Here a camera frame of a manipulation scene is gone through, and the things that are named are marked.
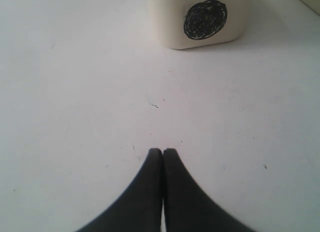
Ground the cream bin with circle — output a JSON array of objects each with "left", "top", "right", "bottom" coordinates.
[{"left": 147, "top": 0, "right": 252, "bottom": 49}]

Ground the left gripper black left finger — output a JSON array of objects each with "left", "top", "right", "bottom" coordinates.
[{"left": 79, "top": 148, "right": 163, "bottom": 232}]

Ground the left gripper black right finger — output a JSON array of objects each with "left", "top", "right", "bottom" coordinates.
[{"left": 163, "top": 148, "right": 253, "bottom": 231}]

